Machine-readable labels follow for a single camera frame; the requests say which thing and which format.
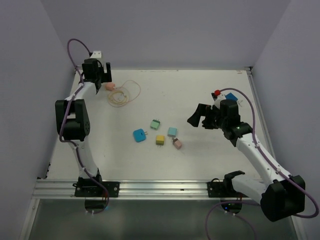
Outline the salmon pink plug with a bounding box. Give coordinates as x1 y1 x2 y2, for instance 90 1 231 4
104 82 116 92

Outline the pink brown plug adapter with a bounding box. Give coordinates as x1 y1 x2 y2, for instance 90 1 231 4
172 138 183 150

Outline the thin orange cable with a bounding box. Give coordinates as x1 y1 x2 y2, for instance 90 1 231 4
106 79 142 108

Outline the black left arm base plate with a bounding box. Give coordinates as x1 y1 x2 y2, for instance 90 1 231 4
72 181 120 198

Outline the yellow olive plug adapter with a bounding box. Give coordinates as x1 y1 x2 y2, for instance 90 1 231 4
155 135 165 147

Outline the aluminium right side rail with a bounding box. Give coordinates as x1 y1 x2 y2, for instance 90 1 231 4
244 66 275 159

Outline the bright blue plug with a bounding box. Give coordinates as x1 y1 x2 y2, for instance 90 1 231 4
132 128 148 143

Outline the light teal plug adapter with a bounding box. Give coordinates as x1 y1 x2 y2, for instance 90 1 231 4
167 127 178 138

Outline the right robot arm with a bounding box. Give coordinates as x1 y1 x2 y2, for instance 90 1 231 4
187 99 306 222

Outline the dark blue cube socket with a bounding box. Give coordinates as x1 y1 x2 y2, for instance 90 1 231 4
225 92 238 102

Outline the aluminium table front rail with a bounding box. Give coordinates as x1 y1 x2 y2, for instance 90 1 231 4
32 175 267 201

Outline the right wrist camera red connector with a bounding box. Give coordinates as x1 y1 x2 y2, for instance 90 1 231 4
211 90 226 109

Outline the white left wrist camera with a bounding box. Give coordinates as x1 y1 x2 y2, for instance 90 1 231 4
90 50 102 60

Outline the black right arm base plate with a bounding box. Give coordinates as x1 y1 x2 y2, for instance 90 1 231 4
206 178 247 198

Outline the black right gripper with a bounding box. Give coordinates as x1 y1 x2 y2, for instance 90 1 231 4
187 103 227 130

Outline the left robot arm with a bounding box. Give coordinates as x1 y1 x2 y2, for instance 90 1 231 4
55 57 112 197

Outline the green plug adapter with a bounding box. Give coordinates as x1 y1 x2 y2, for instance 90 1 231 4
150 119 161 130

